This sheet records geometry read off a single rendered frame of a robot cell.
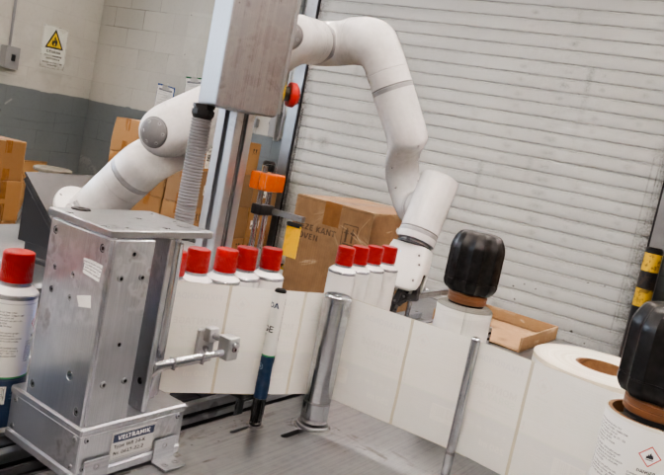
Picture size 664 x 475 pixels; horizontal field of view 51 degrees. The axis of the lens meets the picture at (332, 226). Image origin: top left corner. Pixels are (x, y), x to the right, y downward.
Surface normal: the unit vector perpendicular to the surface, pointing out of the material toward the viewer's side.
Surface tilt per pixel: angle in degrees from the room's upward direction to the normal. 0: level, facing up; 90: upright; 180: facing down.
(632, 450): 90
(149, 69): 90
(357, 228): 90
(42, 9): 90
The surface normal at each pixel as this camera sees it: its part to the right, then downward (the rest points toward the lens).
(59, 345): -0.58, -0.02
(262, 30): 0.32, 0.18
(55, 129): 0.86, 0.22
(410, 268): -0.40, -0.34
